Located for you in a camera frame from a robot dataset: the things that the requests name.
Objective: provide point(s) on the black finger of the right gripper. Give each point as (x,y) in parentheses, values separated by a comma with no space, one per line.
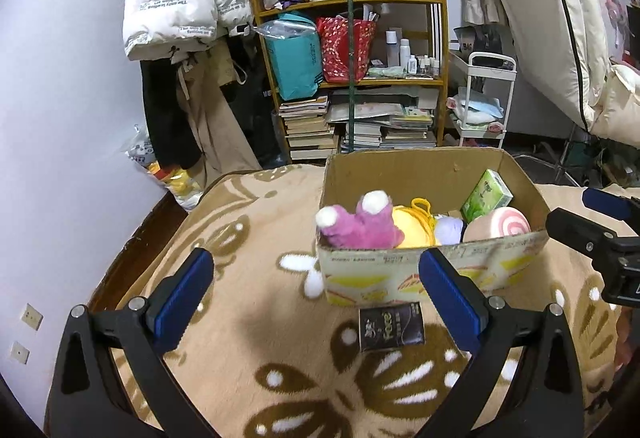
(581,235)

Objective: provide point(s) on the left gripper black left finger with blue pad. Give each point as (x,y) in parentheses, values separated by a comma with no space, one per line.
(87,396)

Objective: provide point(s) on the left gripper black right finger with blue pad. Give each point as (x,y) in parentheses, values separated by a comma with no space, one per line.
(545,395)

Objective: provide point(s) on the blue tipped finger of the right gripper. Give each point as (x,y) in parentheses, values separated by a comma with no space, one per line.
(614,206)

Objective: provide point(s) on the green tissue pack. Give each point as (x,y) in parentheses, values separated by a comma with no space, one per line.
(490,193)

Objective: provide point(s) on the pink plush bear toy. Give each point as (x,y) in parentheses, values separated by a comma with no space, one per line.
(370,227)

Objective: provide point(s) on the pink swirl roll plush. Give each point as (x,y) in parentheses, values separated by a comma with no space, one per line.
(502,222)

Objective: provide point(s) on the white lavender plush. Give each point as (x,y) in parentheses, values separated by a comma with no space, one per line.
(448,230)

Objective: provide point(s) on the yellow plush toy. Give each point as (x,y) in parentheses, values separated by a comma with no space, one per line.
(417,223)

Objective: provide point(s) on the black Face tissue pack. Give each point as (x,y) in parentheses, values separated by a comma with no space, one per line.
(391,327)

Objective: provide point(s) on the white utility cart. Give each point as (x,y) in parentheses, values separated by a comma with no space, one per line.
(474,114)

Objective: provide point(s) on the plastic bag with toys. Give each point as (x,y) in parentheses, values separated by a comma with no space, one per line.
(185,190)

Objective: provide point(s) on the cream folded mattress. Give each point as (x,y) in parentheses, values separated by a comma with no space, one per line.
(562,49)

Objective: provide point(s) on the beige hanging coat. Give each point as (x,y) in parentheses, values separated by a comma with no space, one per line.
(224,147)

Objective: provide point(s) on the wooden shelf unit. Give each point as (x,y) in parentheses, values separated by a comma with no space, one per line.
(438,46)

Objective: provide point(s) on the stack of books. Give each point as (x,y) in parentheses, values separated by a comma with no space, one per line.
(309,136)

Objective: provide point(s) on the red patterned gift bag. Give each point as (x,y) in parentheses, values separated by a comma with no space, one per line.
(334,48)

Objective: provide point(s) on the teal shopping bag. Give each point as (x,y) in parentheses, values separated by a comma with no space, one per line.
(293,46)

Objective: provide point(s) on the green thin pole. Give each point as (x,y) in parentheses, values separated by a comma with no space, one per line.
(351,77)

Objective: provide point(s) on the lower wall socket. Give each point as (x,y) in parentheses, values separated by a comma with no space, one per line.
(19,352)

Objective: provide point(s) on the wall socket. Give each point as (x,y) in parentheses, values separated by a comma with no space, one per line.
(19,352)
(32,317)

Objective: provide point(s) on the upper wall socket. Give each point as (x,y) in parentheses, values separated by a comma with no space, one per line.
(32,317)

